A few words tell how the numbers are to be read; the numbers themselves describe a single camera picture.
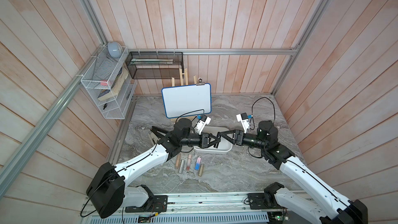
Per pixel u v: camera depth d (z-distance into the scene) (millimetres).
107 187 406
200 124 674
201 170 835
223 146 687
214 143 687
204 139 635
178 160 860
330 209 403
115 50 815
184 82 880
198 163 856
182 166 839
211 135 673
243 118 662
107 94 785
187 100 937
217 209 730
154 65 1031
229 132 652
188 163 857
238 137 623
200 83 883
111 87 743
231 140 647
